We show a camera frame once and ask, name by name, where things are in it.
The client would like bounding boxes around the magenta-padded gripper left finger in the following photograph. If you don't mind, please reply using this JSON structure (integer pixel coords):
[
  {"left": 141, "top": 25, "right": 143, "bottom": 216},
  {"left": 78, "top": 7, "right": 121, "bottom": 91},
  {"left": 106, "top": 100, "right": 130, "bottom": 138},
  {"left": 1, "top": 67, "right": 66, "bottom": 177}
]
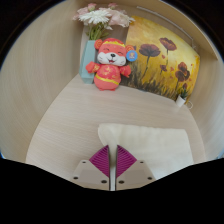
[{"left": 71, "top": 144, "right": 111, "bottom": 192}]

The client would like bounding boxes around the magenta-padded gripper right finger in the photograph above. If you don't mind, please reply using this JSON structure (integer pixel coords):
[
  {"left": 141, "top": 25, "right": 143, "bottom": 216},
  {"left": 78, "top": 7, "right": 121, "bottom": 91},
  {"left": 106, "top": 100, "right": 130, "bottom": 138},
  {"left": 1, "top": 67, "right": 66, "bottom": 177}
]
[{"left": 115, "top": 144, "right": 157, "bottom": 192}]

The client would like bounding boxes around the white fluffy towel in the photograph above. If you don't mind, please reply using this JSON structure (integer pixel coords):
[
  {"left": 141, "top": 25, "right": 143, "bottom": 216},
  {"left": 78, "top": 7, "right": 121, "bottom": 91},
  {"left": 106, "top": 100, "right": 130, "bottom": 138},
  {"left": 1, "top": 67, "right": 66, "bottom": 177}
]
[{"left": 97, "top": 123, "right": 195, "bottom": 192}]

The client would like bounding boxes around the small white potted plant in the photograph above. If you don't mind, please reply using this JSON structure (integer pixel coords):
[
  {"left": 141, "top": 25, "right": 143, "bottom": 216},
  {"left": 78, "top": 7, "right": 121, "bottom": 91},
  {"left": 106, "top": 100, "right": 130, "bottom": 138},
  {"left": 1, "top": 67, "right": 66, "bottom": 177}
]
[{"left": 174, "top": 88, "right": 189, "bottom": 108}]

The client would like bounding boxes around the red plush toy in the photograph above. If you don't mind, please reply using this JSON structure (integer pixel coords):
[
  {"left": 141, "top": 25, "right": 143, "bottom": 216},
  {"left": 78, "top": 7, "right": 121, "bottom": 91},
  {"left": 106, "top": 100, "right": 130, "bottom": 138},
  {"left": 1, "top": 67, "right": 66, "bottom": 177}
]
[{"left": 85, "top": 37, "right": 139, "bottom": 92}]

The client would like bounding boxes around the yellow poppy flower painting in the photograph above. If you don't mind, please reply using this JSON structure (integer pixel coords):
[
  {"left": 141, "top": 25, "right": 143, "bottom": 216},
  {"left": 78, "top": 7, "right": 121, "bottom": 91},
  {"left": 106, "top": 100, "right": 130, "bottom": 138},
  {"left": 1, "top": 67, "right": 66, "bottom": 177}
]
[{"left": 121, "top": 15, "right": 201, "bottom": 103}]

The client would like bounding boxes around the pale blue vase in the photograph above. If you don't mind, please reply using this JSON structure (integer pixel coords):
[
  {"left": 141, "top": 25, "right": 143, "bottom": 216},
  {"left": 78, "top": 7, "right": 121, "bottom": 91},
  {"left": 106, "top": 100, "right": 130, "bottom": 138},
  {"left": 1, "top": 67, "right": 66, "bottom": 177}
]
[{"left": 78, "top": 39, "right": 98, "bottom": 85}]

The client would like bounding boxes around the pink and white flower bouquet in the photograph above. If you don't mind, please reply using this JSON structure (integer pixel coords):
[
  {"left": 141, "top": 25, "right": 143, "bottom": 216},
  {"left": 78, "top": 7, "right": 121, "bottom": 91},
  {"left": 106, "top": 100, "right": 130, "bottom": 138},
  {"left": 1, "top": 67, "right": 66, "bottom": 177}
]
[{"left": 72, "top": 2, "right": 136, "bottom": 42}]

